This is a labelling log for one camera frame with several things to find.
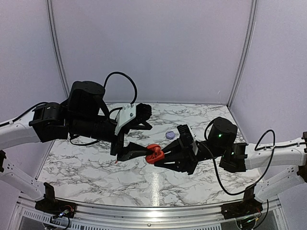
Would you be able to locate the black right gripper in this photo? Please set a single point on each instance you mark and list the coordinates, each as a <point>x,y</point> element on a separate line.
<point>185,159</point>

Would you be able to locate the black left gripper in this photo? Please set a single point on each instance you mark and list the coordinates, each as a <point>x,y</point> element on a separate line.
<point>118,147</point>

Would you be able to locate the purple charging case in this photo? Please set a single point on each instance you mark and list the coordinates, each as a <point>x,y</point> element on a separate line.
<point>170,135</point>

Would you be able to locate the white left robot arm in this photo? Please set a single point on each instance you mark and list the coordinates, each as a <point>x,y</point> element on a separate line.
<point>83,114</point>

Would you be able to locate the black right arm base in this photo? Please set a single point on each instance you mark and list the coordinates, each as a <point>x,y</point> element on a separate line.
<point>247,206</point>

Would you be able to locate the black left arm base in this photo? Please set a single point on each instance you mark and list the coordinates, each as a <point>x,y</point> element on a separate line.
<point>51,205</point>

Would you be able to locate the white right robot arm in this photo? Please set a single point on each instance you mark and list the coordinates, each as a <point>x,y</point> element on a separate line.
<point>240,157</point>

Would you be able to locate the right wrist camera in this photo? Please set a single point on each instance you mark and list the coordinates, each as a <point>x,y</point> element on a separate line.
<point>187,139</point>

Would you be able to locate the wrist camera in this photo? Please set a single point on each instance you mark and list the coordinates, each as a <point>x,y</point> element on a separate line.
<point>131,113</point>
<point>187,139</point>

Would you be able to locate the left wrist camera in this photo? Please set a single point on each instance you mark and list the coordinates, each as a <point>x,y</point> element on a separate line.
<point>131,113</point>

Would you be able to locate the aluminium front rail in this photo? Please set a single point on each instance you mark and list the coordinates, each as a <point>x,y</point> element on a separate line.
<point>103,217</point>

